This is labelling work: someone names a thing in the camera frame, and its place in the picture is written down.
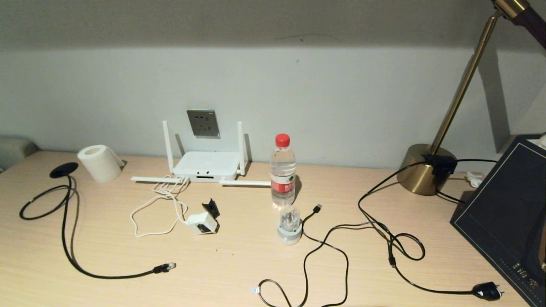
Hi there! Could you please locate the white wifi router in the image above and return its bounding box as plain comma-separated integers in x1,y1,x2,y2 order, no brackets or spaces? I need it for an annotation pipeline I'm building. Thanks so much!
131,121,272,187

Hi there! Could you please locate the thin black cable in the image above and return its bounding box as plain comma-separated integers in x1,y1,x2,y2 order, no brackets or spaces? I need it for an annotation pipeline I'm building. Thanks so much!
435,159,499,204

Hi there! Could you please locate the white adapter cable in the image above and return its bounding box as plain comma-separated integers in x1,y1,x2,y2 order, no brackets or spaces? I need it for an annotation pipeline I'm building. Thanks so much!
130,176,191,237

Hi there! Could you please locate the grey wall socket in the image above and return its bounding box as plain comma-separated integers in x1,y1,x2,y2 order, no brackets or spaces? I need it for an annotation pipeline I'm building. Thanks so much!
186,110,221,138

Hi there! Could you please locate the clear water bottle red cap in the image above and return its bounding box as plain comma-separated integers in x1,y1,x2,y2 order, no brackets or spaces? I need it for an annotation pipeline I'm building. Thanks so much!
270,133,297,208

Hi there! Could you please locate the small white dome humidifier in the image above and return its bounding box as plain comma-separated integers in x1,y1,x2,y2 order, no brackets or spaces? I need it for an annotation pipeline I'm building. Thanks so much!
277,205,303,245

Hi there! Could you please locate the small black clip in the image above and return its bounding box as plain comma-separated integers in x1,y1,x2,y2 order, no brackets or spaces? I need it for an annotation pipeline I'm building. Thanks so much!
202,198,221,220

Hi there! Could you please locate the black ethernet cable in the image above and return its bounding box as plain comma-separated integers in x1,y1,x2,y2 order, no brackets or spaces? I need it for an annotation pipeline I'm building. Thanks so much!
19,174,177,280

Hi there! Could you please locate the black round desk grommet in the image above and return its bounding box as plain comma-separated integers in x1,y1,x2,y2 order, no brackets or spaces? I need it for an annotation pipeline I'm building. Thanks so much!
49,162,79,179

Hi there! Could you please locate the brass desk lamp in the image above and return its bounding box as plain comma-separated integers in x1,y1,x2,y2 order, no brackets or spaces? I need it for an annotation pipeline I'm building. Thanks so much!
397,0,546,196

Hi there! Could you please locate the black lamp power cord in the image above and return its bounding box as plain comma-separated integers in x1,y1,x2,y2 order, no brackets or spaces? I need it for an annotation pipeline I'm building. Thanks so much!
357,160,505,301

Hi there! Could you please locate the black usb cable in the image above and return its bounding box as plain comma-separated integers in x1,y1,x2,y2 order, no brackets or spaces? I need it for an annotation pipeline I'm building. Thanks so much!
250,204,395,307

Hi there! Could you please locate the white toilet paper roll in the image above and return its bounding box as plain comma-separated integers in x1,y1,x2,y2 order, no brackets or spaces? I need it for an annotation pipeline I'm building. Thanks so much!
77,145,125,184

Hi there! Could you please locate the black inline switch box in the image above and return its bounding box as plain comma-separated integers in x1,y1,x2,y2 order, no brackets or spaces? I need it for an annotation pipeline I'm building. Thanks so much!
422,154,458,180

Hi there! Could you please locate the white power adapter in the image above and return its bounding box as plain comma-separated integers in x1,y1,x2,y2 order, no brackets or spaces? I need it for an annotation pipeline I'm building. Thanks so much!
186,212,220,235

